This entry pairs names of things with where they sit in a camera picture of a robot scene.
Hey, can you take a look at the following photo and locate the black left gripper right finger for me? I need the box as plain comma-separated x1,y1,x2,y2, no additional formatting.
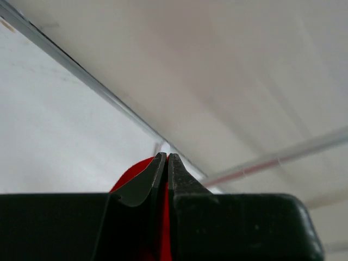
168,153,325,260

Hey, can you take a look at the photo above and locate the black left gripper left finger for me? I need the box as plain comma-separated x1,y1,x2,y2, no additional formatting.
0,152,167,261

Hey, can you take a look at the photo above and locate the red t-shirt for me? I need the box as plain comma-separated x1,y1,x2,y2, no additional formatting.
110,153,173,260

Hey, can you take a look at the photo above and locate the white metal clothes rack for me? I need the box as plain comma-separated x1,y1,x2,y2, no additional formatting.
152,127,348,194

